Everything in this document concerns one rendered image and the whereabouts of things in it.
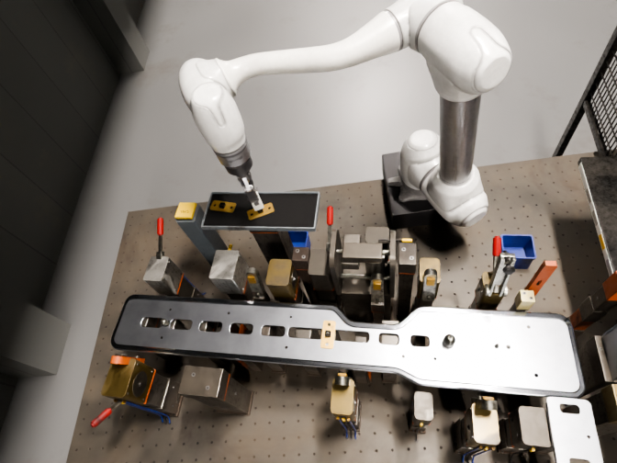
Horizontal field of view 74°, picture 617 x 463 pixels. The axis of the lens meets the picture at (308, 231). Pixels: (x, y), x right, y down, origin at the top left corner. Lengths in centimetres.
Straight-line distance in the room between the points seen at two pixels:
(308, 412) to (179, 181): 214
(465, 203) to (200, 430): 118
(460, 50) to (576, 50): 296
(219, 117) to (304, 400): 99
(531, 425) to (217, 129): 106
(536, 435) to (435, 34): 99
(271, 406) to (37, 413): 167
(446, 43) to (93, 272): 262
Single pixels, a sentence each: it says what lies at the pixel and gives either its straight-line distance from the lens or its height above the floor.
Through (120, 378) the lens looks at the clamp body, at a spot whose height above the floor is 106.
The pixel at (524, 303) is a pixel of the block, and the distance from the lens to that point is 128.
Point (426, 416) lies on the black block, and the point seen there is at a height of 99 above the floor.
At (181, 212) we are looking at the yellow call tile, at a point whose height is 116.
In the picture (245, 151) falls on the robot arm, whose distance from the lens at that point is 107.
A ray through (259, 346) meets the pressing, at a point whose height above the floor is 100.
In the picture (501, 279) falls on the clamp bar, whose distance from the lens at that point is 123.
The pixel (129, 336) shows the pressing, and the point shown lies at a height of 100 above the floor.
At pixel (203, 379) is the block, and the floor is 103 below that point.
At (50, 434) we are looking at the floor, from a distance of 282.
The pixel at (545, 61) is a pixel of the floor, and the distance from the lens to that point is 378.
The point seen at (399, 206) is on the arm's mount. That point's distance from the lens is 169.
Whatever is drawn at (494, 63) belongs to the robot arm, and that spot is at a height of 160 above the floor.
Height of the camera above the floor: 219
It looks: 57 degrees down
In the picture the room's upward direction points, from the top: 17 degrees counter-clockwise
